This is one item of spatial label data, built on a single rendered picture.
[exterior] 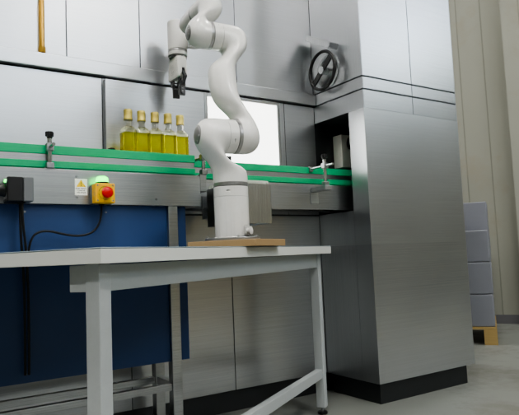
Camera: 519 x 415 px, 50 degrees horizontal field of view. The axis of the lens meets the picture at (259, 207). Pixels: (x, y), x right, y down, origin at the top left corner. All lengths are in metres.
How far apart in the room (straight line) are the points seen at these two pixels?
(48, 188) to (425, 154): 1.88
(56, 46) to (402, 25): 1.72
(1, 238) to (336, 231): 1.60
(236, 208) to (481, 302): 2.90
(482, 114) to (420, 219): 3.00
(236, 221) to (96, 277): 0.72
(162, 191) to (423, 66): 1.63
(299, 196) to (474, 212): 2.43
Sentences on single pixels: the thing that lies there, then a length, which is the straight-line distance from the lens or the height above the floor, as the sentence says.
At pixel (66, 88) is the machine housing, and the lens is 2.49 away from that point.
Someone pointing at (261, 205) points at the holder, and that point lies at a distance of 2.20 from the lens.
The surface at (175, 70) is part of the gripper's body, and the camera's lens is 2.49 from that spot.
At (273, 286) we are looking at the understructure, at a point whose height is 0.57.
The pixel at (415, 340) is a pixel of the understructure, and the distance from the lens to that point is 2.93.
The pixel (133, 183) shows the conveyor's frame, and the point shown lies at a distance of 2.16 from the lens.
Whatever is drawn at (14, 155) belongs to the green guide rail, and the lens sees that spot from 2.09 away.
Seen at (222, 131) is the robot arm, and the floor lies 1.14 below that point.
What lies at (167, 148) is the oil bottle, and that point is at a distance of 2.38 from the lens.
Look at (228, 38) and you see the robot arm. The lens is 2.12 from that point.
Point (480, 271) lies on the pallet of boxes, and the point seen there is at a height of 0.53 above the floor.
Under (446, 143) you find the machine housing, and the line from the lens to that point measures 3.20.
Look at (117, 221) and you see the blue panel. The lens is 2.15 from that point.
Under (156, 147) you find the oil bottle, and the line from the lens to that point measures 2.36.
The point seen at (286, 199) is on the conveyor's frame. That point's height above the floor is 0.97.
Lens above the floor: 0.72
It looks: 5 degrees up
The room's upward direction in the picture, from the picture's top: 2 degrees counter-clockwise
